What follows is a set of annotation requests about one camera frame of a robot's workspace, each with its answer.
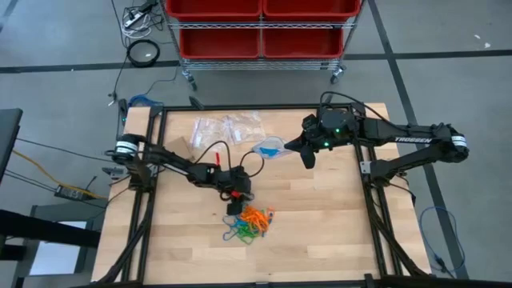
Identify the grey metal stand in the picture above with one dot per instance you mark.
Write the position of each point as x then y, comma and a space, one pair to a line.
56, 209

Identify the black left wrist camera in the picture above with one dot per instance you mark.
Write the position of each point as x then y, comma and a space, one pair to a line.
240, 176

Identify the silver mounting plate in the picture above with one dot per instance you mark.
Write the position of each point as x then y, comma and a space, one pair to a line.
365, 167

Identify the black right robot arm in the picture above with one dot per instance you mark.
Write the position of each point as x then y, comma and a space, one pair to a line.
412, 134

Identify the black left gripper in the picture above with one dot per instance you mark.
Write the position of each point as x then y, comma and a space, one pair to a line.
234, 190

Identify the black device green light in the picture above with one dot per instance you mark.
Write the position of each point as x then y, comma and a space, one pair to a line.
122, 112

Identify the cart caster wheel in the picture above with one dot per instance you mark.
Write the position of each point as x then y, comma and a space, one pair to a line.
337, 74
191, 80

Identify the black beam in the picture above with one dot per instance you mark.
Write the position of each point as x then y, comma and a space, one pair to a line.
40, 230

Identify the black aluminium table frame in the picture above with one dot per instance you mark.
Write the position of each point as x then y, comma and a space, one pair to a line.
260, 107

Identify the white power strip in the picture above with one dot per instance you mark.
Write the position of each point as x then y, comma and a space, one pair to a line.
133, 19

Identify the blue rubber bands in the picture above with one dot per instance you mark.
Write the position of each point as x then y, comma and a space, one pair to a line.
239, 229

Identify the red plastic bin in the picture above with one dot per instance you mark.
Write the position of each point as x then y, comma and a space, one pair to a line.
302, 42
312, 8
212, 8
220, 42

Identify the black power adapter box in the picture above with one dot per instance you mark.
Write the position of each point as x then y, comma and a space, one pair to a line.
72, 193

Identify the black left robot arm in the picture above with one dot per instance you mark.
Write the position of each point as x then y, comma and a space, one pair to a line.
172, 160

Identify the grey metal clamp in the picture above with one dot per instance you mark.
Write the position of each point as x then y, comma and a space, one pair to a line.
112, 172

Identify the black desk top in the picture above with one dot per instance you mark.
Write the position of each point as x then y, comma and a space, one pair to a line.
8, 140

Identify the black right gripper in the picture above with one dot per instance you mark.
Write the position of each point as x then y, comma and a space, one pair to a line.
336, 138

